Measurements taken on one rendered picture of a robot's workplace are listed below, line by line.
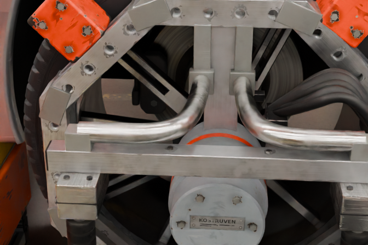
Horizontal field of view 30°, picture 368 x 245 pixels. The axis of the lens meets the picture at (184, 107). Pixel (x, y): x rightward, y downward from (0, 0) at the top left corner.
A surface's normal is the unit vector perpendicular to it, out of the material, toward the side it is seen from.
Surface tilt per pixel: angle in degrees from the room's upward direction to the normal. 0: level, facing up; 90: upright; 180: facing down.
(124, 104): 0
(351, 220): 90
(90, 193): 90
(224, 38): 90
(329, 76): 46
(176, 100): 90
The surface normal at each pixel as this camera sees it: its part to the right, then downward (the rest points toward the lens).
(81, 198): -0.07, 0.42
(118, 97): 0.00, -0.91
